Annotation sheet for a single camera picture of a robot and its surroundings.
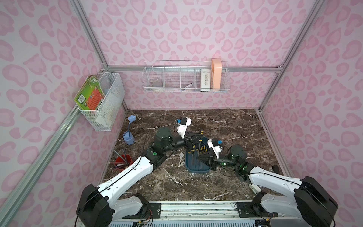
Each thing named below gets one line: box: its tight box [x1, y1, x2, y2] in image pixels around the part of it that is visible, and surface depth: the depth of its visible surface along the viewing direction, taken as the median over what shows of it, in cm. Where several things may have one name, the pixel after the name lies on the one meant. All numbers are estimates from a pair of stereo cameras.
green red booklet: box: [73, 74, 106, 111], surface depth 73 cm
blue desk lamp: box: [122, 114, 137, 145], surface depth 95 cm
